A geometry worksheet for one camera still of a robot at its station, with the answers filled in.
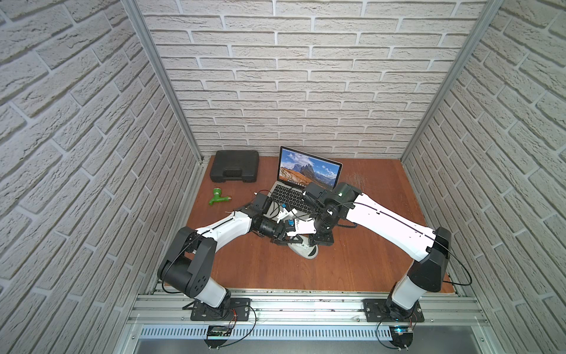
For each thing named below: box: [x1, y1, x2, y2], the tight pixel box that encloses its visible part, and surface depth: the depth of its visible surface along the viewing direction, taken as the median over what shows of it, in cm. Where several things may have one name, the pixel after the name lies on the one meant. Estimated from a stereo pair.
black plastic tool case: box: [210, 150, 260, 183], surface depth 115 cm
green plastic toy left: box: [208, 187, 233, 206], surface depth 103 cm
